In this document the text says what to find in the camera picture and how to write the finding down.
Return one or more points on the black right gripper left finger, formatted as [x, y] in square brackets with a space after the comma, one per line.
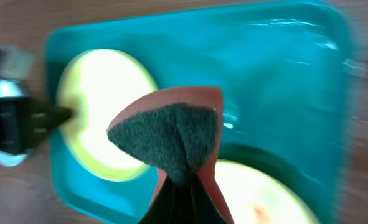
[162, 208]

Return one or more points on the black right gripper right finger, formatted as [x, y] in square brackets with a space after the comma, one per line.
[196, 206]

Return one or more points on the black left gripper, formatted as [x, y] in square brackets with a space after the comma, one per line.
[38, 118]

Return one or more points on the yellow plate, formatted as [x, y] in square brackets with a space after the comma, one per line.
[97, 85]
[254, 197]

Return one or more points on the pink green scrub sponge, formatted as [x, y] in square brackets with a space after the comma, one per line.
[177, 131]

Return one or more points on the teal plastic tray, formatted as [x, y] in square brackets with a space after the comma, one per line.
[280, 65]

